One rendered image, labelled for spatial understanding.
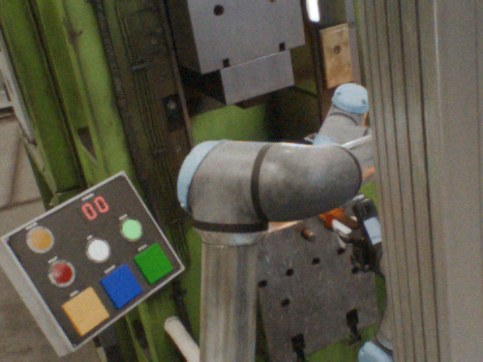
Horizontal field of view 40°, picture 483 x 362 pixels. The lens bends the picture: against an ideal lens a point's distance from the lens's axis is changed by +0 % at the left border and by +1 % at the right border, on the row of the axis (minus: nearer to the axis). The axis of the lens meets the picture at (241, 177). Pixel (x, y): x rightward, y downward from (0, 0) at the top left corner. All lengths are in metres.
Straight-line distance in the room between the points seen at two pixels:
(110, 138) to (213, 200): 0.83
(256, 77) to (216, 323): 0.86
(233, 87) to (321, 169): 0.80
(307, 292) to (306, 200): 1.04
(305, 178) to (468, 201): 0.54
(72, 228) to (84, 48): 0.46
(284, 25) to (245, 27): 0.11
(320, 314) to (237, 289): 1.03
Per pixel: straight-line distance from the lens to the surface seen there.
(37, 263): 1.47
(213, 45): 1.65
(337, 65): 1.98
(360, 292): 2.06
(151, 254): 1.57
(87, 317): 1.48
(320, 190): 0.93
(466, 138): 0.37
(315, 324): 2.02
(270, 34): 1.72
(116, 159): 1.78
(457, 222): 0.39
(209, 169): 0.96
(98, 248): 1.52
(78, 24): 1.69
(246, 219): 0.96
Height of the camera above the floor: 1.78
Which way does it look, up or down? 24 degrees down
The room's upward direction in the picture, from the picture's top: 11 degrees counter-clockwise
